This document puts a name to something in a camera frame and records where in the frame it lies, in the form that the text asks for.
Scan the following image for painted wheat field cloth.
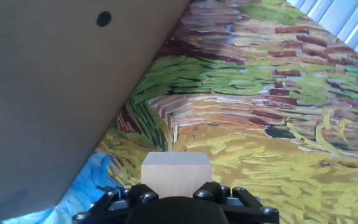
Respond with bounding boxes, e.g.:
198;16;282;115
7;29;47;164
0;0;358;224

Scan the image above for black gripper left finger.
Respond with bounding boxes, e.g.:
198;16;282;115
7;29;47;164
71;184;160;224

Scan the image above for brown cardboard board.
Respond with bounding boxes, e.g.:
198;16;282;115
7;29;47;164
0;0;192;224

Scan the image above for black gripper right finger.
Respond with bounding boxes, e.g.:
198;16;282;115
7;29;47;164
193;182;280;224

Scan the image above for light wooden block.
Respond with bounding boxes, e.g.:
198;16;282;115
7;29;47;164
140;151;213;199

